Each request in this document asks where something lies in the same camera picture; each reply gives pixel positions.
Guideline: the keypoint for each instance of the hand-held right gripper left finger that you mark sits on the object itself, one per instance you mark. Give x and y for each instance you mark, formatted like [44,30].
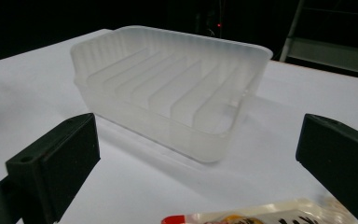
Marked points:
[56,168]

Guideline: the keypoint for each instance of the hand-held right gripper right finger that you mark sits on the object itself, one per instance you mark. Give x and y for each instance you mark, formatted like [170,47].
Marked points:
[341,158]

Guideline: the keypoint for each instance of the clear snack packet red edge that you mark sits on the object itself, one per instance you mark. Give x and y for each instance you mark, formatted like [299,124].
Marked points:
[261,216]

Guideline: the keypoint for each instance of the translucent plastic storage box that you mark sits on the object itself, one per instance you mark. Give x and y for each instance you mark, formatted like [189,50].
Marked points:
[167,93]

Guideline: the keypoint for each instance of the metal stand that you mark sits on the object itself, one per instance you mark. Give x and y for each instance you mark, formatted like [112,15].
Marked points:
[329,51]

